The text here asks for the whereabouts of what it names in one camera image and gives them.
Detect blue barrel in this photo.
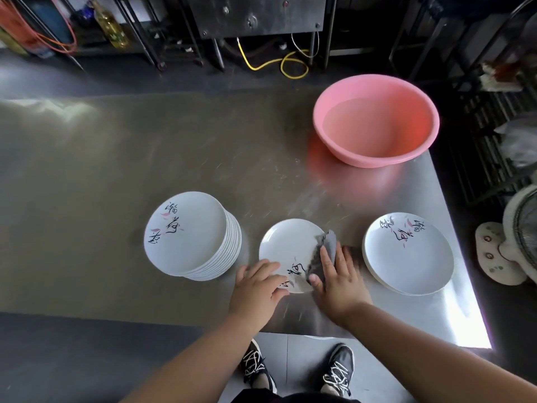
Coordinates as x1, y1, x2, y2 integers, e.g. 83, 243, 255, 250
23, 0, 68, 44

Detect clear plastic bag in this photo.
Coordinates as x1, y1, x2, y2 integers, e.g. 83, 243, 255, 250
494, 112, 537, 169

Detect person's left black sneaker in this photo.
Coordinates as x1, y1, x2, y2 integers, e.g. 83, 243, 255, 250
241, 338, 278, 395

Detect cooking oil bottle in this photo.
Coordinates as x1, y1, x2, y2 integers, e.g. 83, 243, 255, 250
90, 0, 131, 50

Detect grey cleaning cloth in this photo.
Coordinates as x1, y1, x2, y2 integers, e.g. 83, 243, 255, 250
307, 229, 339, 287

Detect orange hose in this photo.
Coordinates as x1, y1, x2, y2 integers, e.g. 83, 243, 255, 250
0, 0, 79, 54

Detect person's right hand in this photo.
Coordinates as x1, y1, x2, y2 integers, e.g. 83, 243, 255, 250
308, 241, 373, 328

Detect yellow hose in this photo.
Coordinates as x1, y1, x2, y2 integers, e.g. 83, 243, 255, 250
236, 37, 311, 79

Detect white floor fan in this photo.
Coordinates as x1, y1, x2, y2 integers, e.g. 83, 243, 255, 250
474, 171, 537, 287

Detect stack of white plates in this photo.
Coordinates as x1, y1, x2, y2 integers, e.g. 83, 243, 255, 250
143, 191, 243, 282

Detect pink plastic basin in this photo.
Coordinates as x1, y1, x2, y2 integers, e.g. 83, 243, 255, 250
312, 74, 441, 169

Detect person's black shorts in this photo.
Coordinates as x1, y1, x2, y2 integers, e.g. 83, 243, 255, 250
230, 388, 350, 403

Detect person's right forearm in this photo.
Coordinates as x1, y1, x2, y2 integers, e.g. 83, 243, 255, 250
341, 302, 537, 403

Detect person's left forearm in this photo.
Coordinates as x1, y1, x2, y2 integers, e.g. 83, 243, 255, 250
119, 308, 269, 403

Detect grey metal appliance box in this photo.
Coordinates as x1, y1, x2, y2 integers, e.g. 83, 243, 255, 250
185, 0, 328, 40

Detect dark metal rack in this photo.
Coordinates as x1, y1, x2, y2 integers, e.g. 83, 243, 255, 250
112, 0, 204, 72

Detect white cable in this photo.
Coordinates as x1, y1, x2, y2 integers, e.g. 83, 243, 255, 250
291, 32, 320, 60

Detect person's black sneaker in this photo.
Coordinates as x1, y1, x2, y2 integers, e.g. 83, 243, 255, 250
241, 338, 278, 395
321, 343, 355, 398

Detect person's left hand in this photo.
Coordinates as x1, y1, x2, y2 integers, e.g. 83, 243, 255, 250
228, 259, 290, 330

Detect white printed plate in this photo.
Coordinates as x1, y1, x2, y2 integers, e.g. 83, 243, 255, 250
362, 247, 445, 297
258, 218, 336, 294
363, 212, 455, 295

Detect black metal grate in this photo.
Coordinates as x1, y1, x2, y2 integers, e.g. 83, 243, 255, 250
451, 90, 537, 207

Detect person's right black sneaker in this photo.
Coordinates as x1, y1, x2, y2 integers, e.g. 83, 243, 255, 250
321, 343, 355, 398

